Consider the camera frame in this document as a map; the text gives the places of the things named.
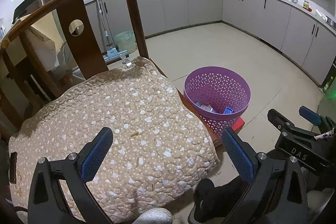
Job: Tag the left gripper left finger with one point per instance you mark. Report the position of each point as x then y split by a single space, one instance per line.
47 202

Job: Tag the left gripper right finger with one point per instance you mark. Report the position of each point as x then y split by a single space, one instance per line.
276 191

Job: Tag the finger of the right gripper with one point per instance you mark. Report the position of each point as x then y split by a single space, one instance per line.
309 115

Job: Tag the purple plastic basket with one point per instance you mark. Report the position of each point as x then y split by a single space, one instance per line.
219 87

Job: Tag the blue carton with red label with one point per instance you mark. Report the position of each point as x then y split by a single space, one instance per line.
228 110

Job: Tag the clear plastic bag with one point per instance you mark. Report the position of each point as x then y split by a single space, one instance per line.
207 108

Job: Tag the grey kitchen base cabinets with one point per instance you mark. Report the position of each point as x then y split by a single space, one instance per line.
298 34

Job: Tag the white gloved right hand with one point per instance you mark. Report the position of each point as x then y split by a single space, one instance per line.
317 200

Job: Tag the black flat remote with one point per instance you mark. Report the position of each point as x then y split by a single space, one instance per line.
12 168

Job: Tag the red floor mat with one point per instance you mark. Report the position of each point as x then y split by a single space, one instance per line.
238 125

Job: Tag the metal clamp on cushion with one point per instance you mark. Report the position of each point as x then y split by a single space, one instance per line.
126 60

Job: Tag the blue flat mop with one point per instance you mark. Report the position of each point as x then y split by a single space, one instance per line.
109 50

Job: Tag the green lined waste bin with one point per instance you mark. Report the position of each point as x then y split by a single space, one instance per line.
126 41

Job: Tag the dark wooden chair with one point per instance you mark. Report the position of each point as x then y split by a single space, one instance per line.
79 37

